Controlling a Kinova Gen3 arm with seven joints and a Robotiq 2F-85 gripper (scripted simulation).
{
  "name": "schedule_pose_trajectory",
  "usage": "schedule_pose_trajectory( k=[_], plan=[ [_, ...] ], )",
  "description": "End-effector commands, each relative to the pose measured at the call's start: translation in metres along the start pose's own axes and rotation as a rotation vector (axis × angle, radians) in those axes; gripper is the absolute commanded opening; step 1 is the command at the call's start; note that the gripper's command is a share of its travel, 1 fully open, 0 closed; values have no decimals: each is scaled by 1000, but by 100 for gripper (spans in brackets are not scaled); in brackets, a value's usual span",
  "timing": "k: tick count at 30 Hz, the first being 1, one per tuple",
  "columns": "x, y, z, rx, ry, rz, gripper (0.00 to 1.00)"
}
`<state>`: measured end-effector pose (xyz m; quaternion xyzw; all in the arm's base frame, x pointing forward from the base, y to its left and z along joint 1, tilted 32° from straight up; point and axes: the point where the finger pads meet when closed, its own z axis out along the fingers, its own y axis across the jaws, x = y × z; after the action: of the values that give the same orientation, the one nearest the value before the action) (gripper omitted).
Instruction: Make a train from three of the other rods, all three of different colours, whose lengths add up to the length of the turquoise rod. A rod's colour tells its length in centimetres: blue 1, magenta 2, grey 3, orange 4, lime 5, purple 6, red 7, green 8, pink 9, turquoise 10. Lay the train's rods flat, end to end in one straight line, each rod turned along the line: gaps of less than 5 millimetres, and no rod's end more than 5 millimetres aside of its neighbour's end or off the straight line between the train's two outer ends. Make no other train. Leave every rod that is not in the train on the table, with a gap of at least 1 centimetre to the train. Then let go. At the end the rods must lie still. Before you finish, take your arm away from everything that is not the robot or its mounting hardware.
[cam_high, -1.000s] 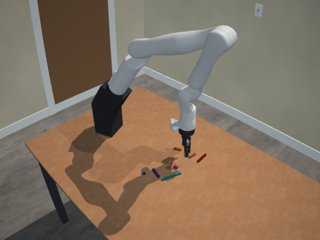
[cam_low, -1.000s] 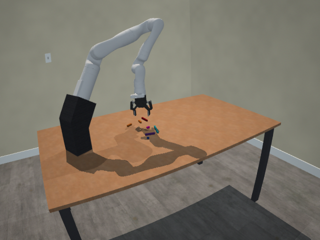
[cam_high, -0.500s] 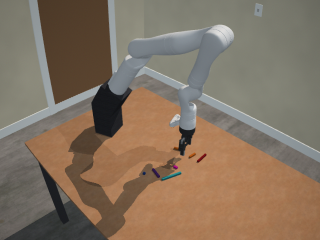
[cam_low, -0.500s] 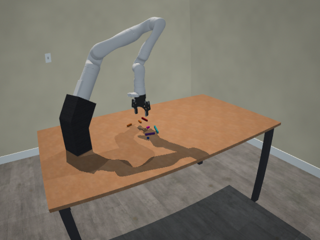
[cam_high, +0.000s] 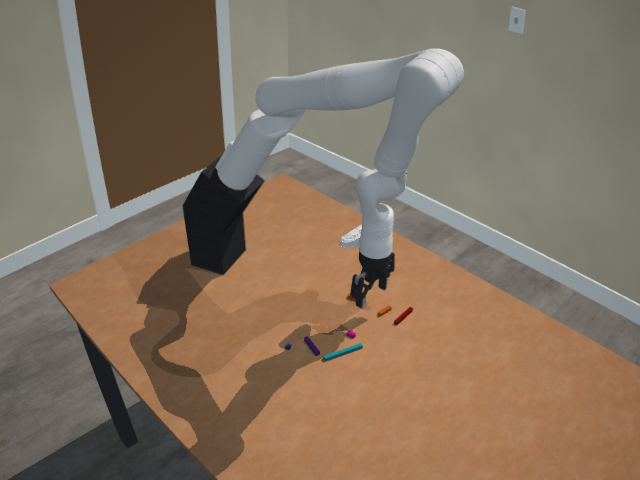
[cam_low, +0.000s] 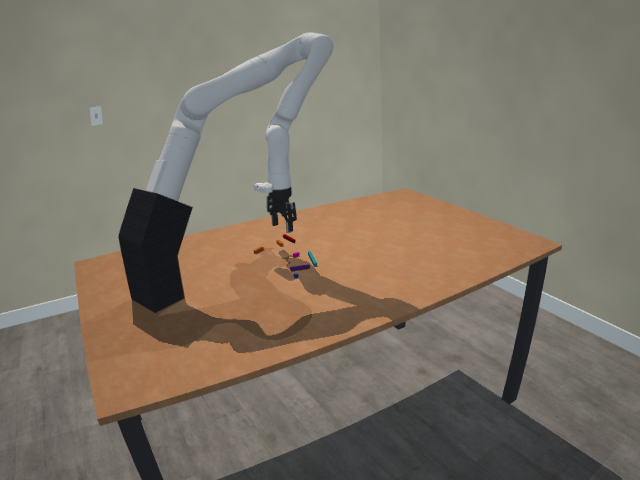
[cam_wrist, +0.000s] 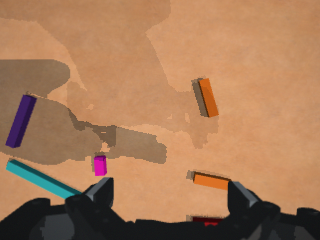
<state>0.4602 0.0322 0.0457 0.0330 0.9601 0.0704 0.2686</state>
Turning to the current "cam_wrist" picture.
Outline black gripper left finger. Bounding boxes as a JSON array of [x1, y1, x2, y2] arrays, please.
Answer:
[[0, 177, 147, 240]]

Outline purple rod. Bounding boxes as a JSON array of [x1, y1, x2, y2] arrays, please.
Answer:
[[5, 95, 37, 148]]

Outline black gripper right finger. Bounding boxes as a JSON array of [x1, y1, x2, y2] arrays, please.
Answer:
[[193, 181, 320, 240]]

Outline orange rod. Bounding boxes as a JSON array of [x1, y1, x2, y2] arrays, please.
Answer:
[[198, 78, 219, 118], [193, 172, 232, 190]]

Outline turquoise rod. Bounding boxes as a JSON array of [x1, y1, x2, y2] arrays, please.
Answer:
[[6, 159, 82, 199]]

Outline dark red rod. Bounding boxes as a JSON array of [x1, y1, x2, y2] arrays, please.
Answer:
[[193, 217, 223, 226]]

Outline magenta rod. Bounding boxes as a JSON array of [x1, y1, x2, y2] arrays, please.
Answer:
[[94, 155, 107, 176]]

